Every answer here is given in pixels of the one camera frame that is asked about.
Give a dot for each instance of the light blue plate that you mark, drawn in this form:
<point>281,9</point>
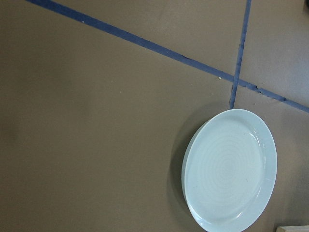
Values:
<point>229,171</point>

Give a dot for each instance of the bamboo cutting board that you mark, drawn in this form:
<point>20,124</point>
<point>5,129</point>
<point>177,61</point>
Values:
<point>304,228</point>

